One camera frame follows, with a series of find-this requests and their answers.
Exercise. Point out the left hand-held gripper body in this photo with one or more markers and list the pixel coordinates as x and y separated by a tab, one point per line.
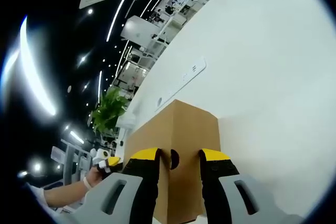
99	157

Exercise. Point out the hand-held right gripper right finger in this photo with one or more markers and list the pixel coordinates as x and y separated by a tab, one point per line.
218	171

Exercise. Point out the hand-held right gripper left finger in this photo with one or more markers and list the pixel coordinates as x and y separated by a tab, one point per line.
147	187

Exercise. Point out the brown cardboard shoe box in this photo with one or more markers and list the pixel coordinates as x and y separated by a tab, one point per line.
194	134

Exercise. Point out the person's left hand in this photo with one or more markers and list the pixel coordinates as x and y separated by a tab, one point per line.
95	178

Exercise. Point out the grey office chair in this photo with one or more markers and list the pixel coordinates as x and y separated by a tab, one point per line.
73	161

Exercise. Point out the white wristband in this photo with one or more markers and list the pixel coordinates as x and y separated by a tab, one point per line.
87	182

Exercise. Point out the potted green plant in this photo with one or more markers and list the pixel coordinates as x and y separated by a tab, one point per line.
110	111

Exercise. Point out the person's white coat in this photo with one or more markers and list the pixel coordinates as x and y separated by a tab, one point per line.
39	197

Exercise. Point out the white table socket panel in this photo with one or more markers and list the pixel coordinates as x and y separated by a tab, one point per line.
183	77

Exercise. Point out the white square pillar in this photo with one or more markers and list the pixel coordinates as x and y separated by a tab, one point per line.
139	30

